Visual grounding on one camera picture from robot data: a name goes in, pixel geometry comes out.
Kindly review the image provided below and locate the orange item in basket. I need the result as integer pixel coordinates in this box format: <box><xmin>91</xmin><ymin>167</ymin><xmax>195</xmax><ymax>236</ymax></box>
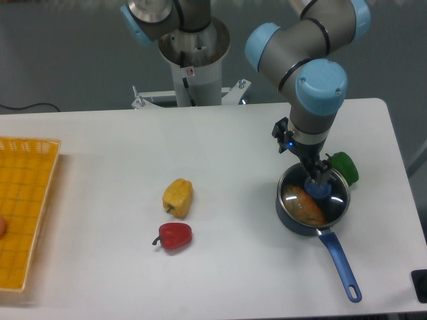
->
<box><xmin>0</xmin><ymin>215</ymin><xmax>7</xmax><ymax>237</ymax></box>

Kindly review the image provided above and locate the white mounting frame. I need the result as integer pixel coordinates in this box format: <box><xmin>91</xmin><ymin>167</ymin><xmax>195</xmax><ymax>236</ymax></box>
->
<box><xmin>132</xmin><ymin>78</ymin><xmax>268</xmax><ymax>109</ymax></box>

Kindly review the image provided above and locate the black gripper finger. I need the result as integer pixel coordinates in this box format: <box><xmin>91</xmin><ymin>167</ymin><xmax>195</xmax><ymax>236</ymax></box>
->
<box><xmin>304</xmin><ymin>163</ymin><xmax>318</xmax><ymax>183</ymax></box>
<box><xmin>316</xmin><ymin>160</ymin><xmax>332</xmax><ymax>184</ymax></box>

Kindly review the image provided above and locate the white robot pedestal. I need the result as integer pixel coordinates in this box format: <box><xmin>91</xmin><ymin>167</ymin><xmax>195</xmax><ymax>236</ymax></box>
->
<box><xmin>158</xmin><ymin>17</ymin><xmax>230</xmax><ymax>107</ymax></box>

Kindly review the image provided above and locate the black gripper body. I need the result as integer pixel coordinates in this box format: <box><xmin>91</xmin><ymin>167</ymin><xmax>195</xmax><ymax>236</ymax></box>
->
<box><xmin>288</xmin><ymin>140</ymin><xmax>326</xmax><ymax>172</ymax></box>

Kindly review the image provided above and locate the yellow wicker basket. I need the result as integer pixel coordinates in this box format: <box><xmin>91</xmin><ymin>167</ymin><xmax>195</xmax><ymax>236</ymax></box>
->
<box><xmin>1</xmin><ymin>137</ymin><xmax>61</xmax><ymax>292</ymax></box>

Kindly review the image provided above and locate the red bell pepper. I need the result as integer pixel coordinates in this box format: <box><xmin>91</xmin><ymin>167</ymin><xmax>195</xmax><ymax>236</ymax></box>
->
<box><xmin>152</xmin><ymin>223</ymin><xmax>192</xmax><ymax>251</ymax></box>

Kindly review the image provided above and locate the green bell pepper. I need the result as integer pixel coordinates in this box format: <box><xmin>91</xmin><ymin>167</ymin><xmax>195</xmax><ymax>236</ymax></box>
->
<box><xmin>326</xmin><ymin>151</ymin><xmax>359</xmax><ymax>187</ymax></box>

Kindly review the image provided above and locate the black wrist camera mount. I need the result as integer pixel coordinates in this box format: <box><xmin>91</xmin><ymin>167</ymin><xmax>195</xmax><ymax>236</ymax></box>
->
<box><xmin>272</xmin><ymin>117</ymin><xmax>294</xmax><ymax>153</ymax></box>

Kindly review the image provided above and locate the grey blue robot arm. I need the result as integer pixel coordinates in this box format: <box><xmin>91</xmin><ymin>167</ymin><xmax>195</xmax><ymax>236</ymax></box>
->
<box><xmin>120</xmin><ymin>1</ymin><xmax>371</xmax><ymax>185</ymax></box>

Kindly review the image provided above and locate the baked bread pastry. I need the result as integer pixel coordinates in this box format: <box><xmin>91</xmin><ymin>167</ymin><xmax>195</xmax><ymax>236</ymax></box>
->
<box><xmin>282</xmin><ymin>185</ymin><xmax>328</xmax><ymax>227</ymax></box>

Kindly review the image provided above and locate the yellow bell pepper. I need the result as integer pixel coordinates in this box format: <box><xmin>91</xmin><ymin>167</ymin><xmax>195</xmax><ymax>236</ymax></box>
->
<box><xmin>162</xmin><ymin>178</ymin><xmax>193</xmax><ymax>219</ymax></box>

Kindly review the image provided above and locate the black floor cable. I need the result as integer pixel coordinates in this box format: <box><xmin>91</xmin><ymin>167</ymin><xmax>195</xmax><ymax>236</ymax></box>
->
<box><xmin>0</xmin><ymin>102</ymin><xmax>61</xmax><ymax>113</ymax></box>

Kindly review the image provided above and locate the glass pot lid blue knob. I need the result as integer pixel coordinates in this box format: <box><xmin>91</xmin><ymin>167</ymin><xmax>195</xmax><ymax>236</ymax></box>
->
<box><xmin>277</xmin><ymin>163</ymin><xmax>351</xmax><ymax>229</ymax></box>

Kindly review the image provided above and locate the black device at table edge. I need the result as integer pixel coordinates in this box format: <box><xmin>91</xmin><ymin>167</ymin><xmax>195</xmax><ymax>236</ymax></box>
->
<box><xmin>411</xmin><ymin>269</ymin><xmax>427</xmax><ymax>303</ymax></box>

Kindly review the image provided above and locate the dark pot blue handle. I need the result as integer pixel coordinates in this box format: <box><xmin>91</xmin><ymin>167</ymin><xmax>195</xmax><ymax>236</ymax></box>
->
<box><xmin>296</xmin><ymin>185</ymin><xmax>362</xmax><ymax>303</ymax></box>

